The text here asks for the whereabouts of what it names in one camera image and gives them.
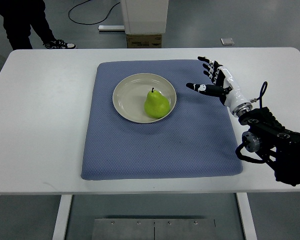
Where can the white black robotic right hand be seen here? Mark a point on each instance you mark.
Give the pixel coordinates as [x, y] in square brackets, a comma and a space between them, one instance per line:
[223, 86]

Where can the green pear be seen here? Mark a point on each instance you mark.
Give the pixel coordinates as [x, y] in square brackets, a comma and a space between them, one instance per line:
[156, 105]

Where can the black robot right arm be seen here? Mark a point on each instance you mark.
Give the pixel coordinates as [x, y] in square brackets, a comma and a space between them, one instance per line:
[268, 141]

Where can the grey floor outlet plate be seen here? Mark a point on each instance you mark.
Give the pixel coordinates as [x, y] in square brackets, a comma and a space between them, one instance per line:
[227, 41]

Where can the beige round plate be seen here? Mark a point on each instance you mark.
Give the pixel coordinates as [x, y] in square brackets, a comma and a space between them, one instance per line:
[130, 95]

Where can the blue textured mat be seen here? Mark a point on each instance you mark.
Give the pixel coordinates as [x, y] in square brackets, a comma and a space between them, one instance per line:
[195, 140]

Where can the brown cardboard box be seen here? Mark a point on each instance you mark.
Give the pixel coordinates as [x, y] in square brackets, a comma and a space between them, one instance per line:
[144, 41]

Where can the white plastic bin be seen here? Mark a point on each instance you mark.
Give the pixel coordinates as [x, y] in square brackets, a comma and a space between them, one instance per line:
[144, 17]

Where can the white right table leg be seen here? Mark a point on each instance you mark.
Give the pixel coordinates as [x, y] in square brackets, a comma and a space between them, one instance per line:
[246, 217]

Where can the white table leg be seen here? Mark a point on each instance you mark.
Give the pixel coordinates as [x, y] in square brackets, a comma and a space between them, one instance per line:
[246, 217]
[62, 218]

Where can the black white sneaker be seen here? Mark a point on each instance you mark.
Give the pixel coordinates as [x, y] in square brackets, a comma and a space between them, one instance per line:
[59, 44]

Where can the person in black trousers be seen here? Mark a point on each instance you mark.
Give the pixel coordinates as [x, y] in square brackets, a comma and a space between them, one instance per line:
[22, 16]

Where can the white left table leg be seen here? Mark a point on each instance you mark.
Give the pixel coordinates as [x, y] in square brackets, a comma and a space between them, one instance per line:
[62, 218]

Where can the white floor rail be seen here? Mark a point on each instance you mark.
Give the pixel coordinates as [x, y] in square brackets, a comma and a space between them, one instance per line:
[111, 28]

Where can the metal base plate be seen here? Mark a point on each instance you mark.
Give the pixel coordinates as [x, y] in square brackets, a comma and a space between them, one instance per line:
[154, 229]

